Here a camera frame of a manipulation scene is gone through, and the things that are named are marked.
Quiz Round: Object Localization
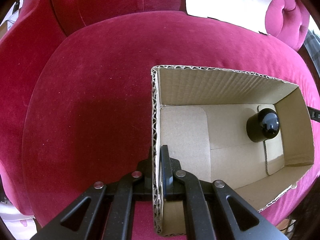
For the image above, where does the brown paper sheet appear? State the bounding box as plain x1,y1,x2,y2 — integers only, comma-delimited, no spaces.
185,0,272,34

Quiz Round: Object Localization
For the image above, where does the cardboard box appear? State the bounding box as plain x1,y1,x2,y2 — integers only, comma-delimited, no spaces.
151,66,315,236

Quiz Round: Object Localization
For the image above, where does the red velvet sofa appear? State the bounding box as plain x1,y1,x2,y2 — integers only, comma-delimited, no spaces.
1,0,319,231

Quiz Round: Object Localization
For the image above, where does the grey plaid blanket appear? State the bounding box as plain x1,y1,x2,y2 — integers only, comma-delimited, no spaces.
304,30,320,75

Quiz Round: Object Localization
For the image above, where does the black round jar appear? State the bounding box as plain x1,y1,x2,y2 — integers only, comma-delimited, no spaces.
246,108,280,142

